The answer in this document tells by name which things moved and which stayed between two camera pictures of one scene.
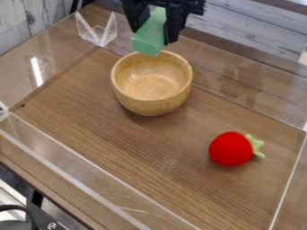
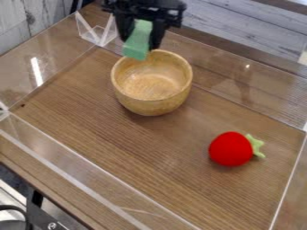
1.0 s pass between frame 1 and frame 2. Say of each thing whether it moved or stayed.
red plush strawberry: stayed
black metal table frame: stayed
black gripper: moved
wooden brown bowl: stayed
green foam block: moved
